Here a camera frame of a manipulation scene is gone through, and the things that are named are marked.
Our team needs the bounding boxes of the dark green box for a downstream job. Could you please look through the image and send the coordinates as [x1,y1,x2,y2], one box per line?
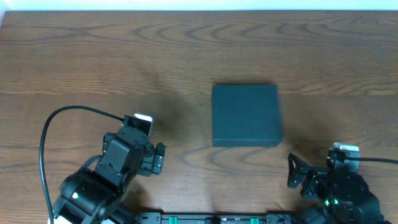
[211,85,282,147]

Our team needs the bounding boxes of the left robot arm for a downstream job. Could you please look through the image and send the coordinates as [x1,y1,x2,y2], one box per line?
[49,126,166,223]

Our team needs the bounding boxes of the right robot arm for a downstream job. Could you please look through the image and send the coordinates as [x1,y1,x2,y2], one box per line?
[287,149,389,224]

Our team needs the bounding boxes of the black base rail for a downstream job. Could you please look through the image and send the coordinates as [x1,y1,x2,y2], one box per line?
[133,212,312,224]

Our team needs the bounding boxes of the left black cable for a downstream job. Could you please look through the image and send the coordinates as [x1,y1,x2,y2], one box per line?
[39,105,125,224]

